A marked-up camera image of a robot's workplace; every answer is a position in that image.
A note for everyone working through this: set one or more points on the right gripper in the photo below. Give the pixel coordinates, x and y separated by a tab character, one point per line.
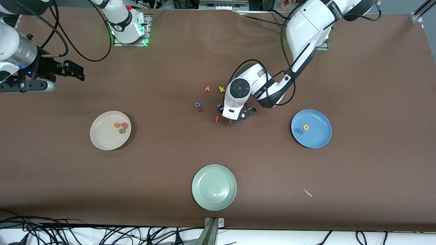
43	66

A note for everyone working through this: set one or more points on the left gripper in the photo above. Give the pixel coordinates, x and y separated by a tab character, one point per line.
220	108

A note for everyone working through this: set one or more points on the blue foam letter E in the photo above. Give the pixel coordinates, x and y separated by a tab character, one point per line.
298	131

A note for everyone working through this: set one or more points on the pink foam letter w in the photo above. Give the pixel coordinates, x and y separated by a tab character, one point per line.
124	126

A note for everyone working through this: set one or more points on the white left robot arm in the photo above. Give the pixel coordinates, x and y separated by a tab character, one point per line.
313	23

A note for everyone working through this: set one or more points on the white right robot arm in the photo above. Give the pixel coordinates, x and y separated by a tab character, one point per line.
122	20

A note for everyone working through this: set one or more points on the beige brown plate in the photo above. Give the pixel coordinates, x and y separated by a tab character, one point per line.
105	136

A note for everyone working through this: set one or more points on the blue plate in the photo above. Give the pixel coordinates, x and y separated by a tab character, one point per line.
316	136

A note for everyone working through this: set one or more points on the pale green plate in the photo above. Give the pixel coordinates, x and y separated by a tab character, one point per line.
214	187

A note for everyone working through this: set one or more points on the grey metal equipment box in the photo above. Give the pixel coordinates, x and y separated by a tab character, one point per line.
221	5

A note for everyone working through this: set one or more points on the brown table cover sheet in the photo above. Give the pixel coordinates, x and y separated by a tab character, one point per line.
68	177

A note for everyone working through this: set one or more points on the white paper scrap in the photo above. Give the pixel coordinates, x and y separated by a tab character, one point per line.
307	192

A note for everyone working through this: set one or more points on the orange artificial flowers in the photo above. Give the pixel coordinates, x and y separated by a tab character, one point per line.
285	4

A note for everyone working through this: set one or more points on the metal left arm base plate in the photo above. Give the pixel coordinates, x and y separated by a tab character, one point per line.
324	48

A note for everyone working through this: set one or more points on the aluminium camera post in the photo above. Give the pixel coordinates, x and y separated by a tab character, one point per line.
211	234

